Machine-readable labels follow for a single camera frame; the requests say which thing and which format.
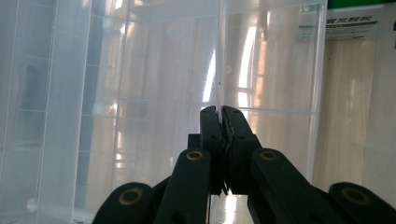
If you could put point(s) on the white label with green print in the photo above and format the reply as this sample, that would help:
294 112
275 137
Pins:
351 26

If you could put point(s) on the clear plastic storage box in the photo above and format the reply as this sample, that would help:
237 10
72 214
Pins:
355 109
155 77

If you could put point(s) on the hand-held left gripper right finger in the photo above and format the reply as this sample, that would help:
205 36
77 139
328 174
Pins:
239 149

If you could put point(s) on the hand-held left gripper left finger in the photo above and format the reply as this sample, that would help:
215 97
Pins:
211 146

